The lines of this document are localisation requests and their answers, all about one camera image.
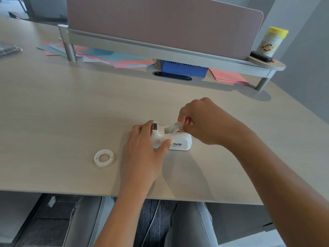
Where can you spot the person's right forearm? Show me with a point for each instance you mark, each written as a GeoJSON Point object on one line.
{"type": "Point", "coordinates": [280, 182]}

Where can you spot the black rectangular case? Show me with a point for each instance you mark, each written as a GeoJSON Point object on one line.
{"type": "Point", "coordinates": [261, 56]}

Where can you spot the person's left middle finger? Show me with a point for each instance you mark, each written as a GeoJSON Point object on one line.
{"type": "Point", "coordinates": [136, 130]}

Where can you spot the grey office chair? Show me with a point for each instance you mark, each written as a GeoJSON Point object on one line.
{"type": "Point", "coordinates": [43, 10]}

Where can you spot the person's right leg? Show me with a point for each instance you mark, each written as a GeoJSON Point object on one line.
{"type": "Point", "coordinates": [190, 226]}

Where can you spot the person's left leg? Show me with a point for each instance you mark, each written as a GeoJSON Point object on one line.
{"type": "Point", "coordinates": [88, 221]}

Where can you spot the pinkish desk divider panel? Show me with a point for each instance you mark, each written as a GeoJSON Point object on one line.
{"type": "Point", "coordinates": [164, 23]}

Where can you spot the small white bracket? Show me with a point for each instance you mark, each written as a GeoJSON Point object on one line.
{"type": "Point", "coordinates": [51, 201]}

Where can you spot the clear plastic bag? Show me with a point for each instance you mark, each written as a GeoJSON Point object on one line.
{"type": "Point", "coordinates": [9, 50]}

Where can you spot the clear tape roll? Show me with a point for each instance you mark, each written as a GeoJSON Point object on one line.
{"type": "Point", "coordinates": [174, 126]}

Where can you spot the blue perforated box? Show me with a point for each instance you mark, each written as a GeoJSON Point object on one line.
{"type": "Point", "coordinates": [183, 68]}

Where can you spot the person's leg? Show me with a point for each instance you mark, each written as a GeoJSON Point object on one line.
{"type": "Point", "coordinates": [190, 226]}
{"type": "Point", "coordinates": [88, 221]}

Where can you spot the yellow-lidded wipes canister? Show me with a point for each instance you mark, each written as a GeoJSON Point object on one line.
{"type": "Point", "coordinates": [271, 42]}

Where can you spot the white empty tape core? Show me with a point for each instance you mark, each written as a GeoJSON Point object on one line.
{"type": "Point", "coordinates": [97, 158]}

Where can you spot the person's left thumb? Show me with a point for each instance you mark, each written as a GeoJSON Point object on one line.
{"type": "Point", "coordinates": [163, 147]}

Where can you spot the pile of coloured paper sheets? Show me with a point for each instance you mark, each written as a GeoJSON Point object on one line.
{"type": "Point", "coordinates": [108, 56]}

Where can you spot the person's right thumb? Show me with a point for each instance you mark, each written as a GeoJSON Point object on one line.
{"type": "Point", "coordinates": [187, 129]}

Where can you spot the white tape dispenser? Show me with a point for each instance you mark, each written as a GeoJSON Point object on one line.
{"type": "Point", "coordinates": [180, 141]}

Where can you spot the person's left forearm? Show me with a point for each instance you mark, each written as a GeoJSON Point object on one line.
{"type": "Point", "coordinates": [120, 216]}

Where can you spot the grey metal desk shelf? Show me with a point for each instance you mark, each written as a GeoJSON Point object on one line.
{"type": "Point", "coordinates": [128, 46]}

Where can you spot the person's left hand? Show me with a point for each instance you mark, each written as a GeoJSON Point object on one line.
{"type": "Point", "coordinates": [138, 156]}

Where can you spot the stack of pink paper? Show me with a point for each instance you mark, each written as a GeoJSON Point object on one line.
{"type": "Point", "coordinates": [227, 75]}

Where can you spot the person's right hand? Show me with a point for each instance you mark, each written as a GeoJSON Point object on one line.
{"type": "Point", "coordinates": [210, 123]}

